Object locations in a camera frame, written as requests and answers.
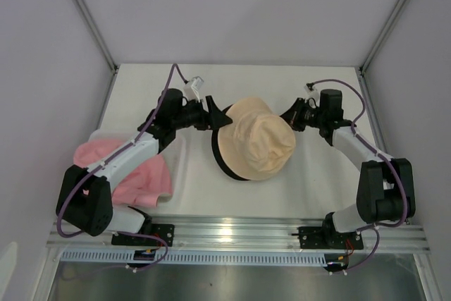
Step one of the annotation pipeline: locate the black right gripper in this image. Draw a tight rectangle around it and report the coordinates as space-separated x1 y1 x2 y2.
272 98 325 132

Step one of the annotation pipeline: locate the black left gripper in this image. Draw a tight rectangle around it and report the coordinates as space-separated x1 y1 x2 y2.
172 96 232 131

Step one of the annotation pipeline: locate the beige bucket hat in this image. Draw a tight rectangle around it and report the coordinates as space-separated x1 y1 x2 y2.
218 97 296 181

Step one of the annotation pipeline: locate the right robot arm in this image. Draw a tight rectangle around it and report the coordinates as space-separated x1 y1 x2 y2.
281 89 416 250

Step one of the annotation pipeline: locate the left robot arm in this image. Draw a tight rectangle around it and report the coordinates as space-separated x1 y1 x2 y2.
56 89 233 245

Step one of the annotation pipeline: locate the white plastic basket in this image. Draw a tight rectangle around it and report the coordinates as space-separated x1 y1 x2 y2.
88 130 187 214

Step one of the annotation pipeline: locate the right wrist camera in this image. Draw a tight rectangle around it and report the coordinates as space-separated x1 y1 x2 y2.
304 83 320 102

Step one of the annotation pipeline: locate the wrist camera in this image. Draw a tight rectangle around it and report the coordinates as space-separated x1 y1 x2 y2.
183 76 204 102
304 83 320 102

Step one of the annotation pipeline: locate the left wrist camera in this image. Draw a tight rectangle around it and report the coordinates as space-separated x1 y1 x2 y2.
183 76 204 102

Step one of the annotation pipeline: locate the aluminium mounting rail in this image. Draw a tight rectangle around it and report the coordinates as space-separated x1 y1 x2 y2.
45 215 431 251

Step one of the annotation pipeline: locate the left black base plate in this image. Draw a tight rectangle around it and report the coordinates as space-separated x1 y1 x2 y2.
111 223 175 247

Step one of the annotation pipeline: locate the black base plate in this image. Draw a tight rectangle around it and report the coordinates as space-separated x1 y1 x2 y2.
111 223 175 247
291 226 364 250

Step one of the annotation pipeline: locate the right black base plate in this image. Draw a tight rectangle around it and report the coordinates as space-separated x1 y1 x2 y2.
291 226 364 250

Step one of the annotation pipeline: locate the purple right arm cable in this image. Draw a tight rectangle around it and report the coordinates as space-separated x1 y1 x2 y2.
306 79 409 274

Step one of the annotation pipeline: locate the left aluminium frame post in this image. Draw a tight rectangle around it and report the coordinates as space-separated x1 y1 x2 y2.
72 0 118 73

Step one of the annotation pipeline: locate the aluminium frame post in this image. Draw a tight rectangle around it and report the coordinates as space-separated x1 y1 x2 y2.
359 0 411 77
72 0 118 73

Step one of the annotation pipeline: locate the right aluminium frame post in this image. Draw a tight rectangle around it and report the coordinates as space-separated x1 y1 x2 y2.
359 0 411 77

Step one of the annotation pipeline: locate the white slotted cable duct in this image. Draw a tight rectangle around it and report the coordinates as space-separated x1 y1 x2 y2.
60 249 345 267

